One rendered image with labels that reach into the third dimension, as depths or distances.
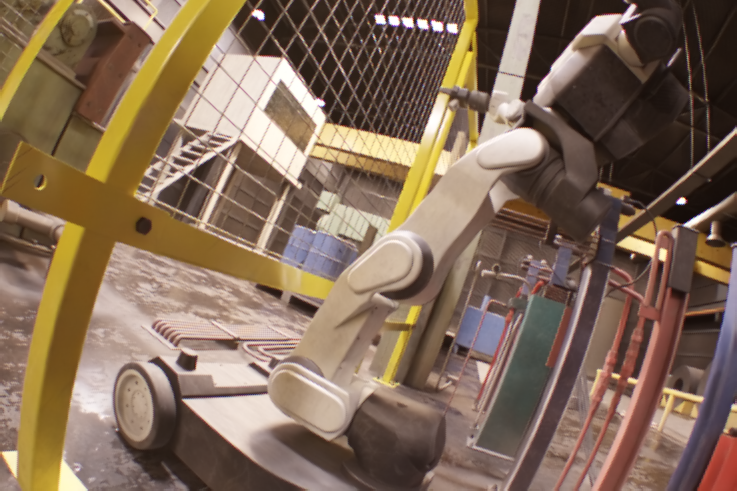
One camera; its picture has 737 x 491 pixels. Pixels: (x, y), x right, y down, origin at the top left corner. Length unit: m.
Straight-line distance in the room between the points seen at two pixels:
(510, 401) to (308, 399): 1.24
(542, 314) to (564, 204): 1.14
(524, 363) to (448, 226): 1.19
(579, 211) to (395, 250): 0.37
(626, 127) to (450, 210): 0.43
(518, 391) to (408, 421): 1.16
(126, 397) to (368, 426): 0.55
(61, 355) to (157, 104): 0.30
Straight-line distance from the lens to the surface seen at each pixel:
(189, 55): 0.46
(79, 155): 2.31
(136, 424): 0.93
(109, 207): 0.42
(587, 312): 1.32
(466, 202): 0.77
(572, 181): 0.77
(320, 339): 0.83
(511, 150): 0.77
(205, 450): 0.82
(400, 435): 0.75
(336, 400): 0.76
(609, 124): 0.85
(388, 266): 0.73
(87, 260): 0.44
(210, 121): 10.01
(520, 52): 3.70
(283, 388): 0.82
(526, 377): 1.86
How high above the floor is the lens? 0.54
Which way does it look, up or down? 11 degrees up
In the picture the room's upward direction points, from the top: 22 degrees clockwise
